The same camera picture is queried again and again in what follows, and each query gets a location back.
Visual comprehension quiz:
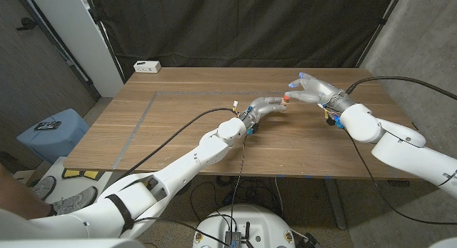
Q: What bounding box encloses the yellow and black floor pad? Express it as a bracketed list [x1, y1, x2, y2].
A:
[62, 168, 104, 180]

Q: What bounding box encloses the grey sneaker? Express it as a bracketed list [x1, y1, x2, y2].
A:
[49, 186, 99, 216]
[31, 175, 57, 201]

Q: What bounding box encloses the black phone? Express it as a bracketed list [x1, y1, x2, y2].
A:
[34, 121, 62, 131]

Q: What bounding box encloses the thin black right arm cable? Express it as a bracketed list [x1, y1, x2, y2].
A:
[344, 129, 457, 227]

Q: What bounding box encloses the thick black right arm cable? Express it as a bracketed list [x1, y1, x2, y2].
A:
[345, 76, 457, 101]

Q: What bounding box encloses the white pillar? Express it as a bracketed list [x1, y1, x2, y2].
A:
[26, 0, 124, 98]

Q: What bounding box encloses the black floor cable bundle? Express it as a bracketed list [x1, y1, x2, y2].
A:
[189, 174, 286, 224]

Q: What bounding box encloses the grey table leg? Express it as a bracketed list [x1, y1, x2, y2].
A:
[323, 178, 348, 230]

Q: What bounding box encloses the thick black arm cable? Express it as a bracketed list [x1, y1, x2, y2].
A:
[114, 107, 239, 187]
[345, 76, 457, 101]

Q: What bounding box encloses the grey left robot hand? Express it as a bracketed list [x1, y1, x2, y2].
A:
[238, 96, 290, 132]

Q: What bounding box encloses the blue stool with phone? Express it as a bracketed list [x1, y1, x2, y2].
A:
[16, 108, 90, 165]

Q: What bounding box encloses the black curtain backdrop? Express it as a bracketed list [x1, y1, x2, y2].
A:
[87, 0, 399, 81]

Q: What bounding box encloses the white floor platform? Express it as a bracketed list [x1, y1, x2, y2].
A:
[35, 157, 119, 206]

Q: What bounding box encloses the wooden table panel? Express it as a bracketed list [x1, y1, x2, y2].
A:
[112, 90, 399, 179]

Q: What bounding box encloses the black backdrop frame pole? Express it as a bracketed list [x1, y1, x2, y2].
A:
[84, 0, 126, 84]
[356, 0, 406, 69]

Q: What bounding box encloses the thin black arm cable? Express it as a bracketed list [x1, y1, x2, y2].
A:
[134, 133, 248, 247]
[344, 129, 457, 227]

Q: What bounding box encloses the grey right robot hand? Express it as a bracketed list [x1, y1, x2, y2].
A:
[284, 71, 356, 113]

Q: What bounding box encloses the white power strip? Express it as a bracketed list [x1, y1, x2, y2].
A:
[133, 60, 162, 74]

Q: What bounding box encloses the person's bare leg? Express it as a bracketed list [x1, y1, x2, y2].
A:
[0, 164, 53, 220]

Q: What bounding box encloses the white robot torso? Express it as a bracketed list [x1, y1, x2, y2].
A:
[192, 204, 296, 248]

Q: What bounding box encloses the black door handle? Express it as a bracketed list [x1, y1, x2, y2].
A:
[15, 17, 39, 31]

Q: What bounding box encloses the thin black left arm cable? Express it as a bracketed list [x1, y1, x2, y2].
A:
[134, 133, 248, 247]

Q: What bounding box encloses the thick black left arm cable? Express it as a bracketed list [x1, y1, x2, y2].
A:
[114, 107, 239, 187]

